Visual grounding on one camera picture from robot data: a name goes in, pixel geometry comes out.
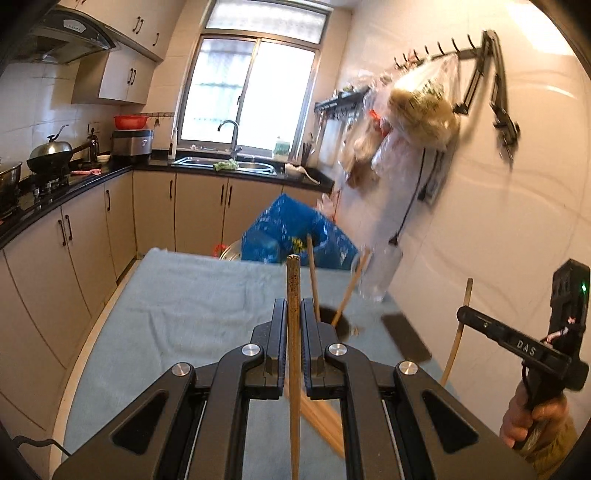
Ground plastic bag with brown contents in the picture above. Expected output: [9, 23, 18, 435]
[339, 115, 384, 189]

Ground black wok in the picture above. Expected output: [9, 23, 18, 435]
[26, 141, 93, 175]

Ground steel cooking pot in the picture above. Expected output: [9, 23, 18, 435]
[0, 161, 24, 204]

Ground white ladle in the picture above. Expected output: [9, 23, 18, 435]
[284, 163, 321, 185]

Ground chrome faucet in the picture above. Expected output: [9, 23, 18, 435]
[217, 120, 243, 162]

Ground person's right hand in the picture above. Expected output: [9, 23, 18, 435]
[499, 383, 571, 450]

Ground plastic bag with bread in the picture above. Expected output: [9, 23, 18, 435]
[387, 58, 462, 148]

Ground steel wok lid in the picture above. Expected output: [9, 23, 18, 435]
[30, 124, 74, 160]

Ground small beige wall cabinet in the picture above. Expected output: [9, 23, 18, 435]
[71, 48, 155, 104]

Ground person's right forearm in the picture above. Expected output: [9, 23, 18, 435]
[524, 413, 579, 478]

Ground clear glass mug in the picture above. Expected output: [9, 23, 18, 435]
[353, 244, 403, 303]

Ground metal basin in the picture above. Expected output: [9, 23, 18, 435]
[217, 239, 245, 261]

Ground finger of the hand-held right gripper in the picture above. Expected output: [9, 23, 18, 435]
[456, 306, 509, 347]

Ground black power cable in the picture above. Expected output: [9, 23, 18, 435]
[389, 147, 428, 245]

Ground range hood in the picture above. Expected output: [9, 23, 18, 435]
[9, 7, 122, 65]

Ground kitchen window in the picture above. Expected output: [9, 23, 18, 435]
[178, 0, 333, 153]

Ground white plastic bag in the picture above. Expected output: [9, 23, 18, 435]
[318, 189, 342, 217]

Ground wooden chopstick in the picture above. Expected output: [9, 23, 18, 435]
[285, 255, 303, 480]
[438, 278, 474, 387]
[331, 248, 373, 326]
[283, 383, 345, 459]
[302, 398, 347, 450]

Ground white cutting board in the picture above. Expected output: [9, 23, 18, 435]
[318, 117, 345, 167]

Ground wall socket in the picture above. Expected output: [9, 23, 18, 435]
[418, 148, 448, 204]

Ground steel rice cooker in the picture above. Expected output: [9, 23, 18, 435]
[112, 129, 154, 162]

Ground blue trash bag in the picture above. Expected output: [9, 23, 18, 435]
[241, 194, 360, 269]

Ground gas stove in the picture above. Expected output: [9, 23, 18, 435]
[0, 173, 70, 217]

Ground black countertop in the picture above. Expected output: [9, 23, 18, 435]
[0, 152, 335, 250]

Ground black wall hook rail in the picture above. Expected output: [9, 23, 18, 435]
[393, 30, 490, 70]

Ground grey-blue table cloth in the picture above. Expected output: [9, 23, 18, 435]
[62, 248, 462, 480]

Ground clear plastic bag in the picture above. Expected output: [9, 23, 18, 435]
[369, 124, 416, 185]

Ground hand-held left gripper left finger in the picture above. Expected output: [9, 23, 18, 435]
[52, 298, 289, 480]

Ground beige upper cabinets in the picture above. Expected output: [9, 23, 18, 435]
[51, 0, 178, 63]

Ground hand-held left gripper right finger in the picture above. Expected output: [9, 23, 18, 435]
[300, 298, 539, 480]

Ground black wall rack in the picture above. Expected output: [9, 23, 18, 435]
[315, 88, 372, 121]

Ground beige base cabinets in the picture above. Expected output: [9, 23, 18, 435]
[0, 168, 333, 462]

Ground steel sink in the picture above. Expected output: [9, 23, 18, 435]
[172, 156, 278, 176]

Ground thin black cable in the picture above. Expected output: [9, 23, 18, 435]
[11, 435, 72, 460]

